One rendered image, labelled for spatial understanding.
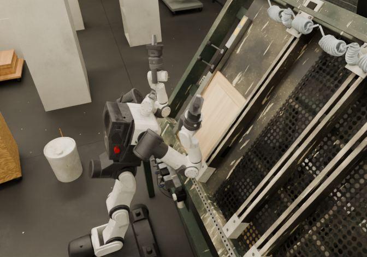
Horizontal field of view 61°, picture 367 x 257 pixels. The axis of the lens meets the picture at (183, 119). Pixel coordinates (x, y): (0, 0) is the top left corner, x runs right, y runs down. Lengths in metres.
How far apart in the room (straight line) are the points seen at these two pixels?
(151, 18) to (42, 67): 2.26
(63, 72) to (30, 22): 0.70
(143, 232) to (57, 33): 2.47
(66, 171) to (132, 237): 1.04
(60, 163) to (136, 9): 3.20
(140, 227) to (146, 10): 3.87
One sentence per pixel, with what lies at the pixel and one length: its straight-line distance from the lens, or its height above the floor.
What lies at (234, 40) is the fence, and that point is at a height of 1.55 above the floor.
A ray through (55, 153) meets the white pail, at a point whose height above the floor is 0.36.
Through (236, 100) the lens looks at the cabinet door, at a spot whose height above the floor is 1.33.
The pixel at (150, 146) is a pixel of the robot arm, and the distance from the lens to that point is 1.61.
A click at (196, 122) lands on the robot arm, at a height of 1.50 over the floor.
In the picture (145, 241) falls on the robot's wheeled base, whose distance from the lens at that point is 2.61.
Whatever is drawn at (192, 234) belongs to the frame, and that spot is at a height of 0.18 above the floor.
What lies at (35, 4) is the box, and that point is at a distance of 3.90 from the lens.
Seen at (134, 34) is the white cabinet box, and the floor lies 0.22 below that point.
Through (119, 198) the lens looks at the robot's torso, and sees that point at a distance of 2.17.
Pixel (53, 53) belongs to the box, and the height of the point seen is 0.79.
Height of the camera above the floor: 2.42
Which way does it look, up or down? 39 degrees down
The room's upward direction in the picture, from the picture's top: 3 degrees counter-clockwise
